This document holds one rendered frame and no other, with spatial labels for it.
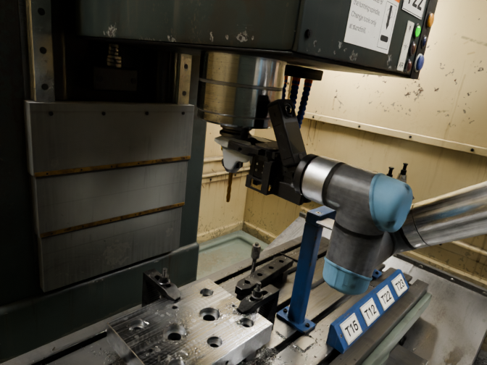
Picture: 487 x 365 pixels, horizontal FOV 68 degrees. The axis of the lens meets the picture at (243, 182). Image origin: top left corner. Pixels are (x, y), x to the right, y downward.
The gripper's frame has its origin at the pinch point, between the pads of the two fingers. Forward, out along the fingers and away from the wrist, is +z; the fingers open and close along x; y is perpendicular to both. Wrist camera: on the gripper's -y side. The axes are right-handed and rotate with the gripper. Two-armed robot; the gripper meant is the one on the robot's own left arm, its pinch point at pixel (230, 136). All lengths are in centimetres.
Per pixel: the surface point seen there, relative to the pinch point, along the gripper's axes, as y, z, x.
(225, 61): -13.8, -3.8, -7.5
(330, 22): -20.7, -21.2, -5.6
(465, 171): 13, -24, 101
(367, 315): 47, -23, 39
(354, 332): 48, -24, 30
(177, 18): -19.5, 3.1, -12.5
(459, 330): 63, -41, 82
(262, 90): -10.1, -8.6, -2.4
